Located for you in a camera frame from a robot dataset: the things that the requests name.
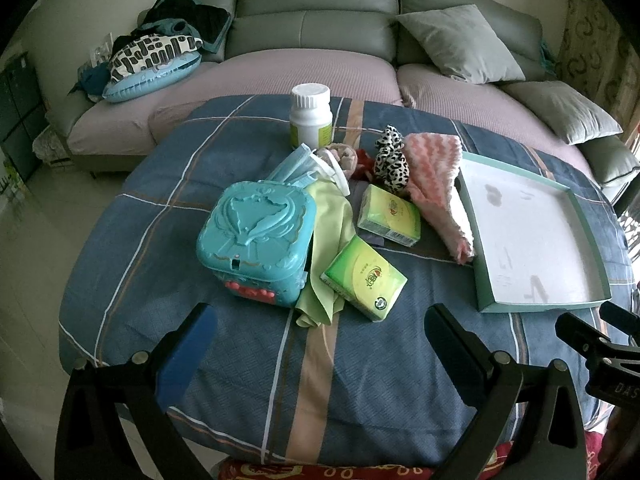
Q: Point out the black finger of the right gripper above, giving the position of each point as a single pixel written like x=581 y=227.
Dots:
x=582 y=337
x=625 y=321

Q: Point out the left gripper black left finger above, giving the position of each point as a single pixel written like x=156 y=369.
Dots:
x=181 y=352

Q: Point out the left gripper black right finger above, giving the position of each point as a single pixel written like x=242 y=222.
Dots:
x=468 y=363

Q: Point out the green tissue pack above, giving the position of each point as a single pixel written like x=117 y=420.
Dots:
x=365 y=279
x=412 y=224

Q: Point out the light green cloth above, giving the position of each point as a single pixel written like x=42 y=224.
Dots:
x=333 y=229

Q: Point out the pink white fuzzy cloth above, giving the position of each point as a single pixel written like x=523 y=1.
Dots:
x=434 y=161

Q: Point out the leopard print scrunchie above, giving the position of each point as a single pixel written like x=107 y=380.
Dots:
x=391 y=169

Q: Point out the blue face mask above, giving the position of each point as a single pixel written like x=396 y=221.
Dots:
x=305 y=166

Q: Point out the pink cream fabric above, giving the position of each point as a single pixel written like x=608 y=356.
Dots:
x=339 y=156

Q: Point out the teal rimmed white tray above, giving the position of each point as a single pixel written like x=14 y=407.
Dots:
x=534 y=248

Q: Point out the blue plaid tablecloth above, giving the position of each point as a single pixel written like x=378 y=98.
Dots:
x=320 y=355

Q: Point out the teal plastic toy box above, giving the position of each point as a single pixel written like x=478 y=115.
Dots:
x=256 y=241

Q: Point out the grey throw pillow small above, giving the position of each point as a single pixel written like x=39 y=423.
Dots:
x=570 y=115

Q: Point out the white medicine bottle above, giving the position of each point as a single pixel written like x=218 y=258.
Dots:
x=311 y=118

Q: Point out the patterned curtain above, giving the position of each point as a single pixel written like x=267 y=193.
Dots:
x=597 y=59

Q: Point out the dark cabinet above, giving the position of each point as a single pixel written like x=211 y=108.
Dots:
x=23 y=115

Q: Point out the blue patterned cushion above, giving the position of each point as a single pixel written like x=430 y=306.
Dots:
x=151 y=63

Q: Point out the grey throw pillow large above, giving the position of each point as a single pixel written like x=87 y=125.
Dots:
x=462 y=45

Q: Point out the grey green sectional sofa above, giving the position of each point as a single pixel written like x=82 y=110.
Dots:
x=359 y=49

